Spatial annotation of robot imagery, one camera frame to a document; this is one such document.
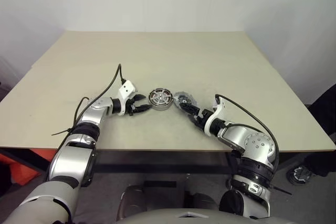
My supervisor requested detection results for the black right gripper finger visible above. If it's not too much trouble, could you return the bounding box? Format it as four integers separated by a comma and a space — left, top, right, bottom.
187, 116, 203, 130
180, 101, 201, 115

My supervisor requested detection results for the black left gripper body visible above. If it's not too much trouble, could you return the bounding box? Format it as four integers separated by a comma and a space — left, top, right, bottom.
124, 96, 140, 117

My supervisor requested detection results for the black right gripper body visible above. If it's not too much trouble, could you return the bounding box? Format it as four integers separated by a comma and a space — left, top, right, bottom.
193, 108, 213, 132

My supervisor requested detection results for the grey round motor lid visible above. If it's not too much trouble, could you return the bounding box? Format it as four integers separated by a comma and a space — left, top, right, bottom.
173, 91, 197, 110

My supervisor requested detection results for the round metal motor housing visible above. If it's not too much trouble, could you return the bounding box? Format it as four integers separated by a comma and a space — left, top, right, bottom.
147, 88, 174, 111

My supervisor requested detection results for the dark rounded shape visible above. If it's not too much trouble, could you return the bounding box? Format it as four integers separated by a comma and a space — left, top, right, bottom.
183, 192, 221, 211
117, 184, 148, 221

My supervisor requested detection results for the grey robot torso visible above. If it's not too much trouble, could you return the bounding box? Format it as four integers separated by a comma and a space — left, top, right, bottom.
115, 207, 263, 224

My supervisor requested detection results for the black and white shoe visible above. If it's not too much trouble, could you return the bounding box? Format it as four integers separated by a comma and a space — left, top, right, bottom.
286, 165, 313, 184

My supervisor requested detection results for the orange object under table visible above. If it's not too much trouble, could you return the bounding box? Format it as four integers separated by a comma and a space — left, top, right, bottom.
0, 148, 58, 186

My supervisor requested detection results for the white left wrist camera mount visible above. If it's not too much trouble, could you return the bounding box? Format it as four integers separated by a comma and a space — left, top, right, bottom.
117, 79, 138, 116

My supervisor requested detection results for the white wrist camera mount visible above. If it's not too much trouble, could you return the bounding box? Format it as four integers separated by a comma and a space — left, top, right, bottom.
117, 79, 138, 116
203, 97, 228, 136

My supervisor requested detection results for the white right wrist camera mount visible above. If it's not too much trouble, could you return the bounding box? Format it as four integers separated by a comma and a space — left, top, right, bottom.
203, 97, 228, 136

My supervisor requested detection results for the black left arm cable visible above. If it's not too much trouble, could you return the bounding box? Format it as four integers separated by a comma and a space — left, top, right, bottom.
74, 63, 127, 128

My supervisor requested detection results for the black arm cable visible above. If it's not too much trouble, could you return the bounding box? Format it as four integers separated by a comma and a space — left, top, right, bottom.
74, 63, 127, 128
215, 93, 280, 169

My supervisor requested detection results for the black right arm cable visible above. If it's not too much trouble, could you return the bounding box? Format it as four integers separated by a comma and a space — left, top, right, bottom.
215, 93, 280, 169

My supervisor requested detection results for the black table frame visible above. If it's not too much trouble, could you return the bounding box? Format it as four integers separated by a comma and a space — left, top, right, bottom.
0, 147, 316, 190

